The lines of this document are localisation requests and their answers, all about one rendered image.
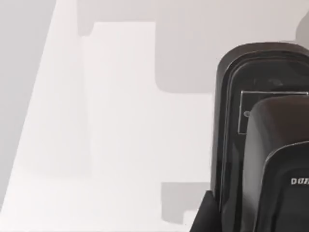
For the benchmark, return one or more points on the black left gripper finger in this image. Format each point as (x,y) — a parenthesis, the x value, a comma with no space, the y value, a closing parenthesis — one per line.
(206,215)

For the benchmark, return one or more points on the black stapler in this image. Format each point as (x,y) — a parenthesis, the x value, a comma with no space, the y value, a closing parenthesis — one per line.
(265,145)

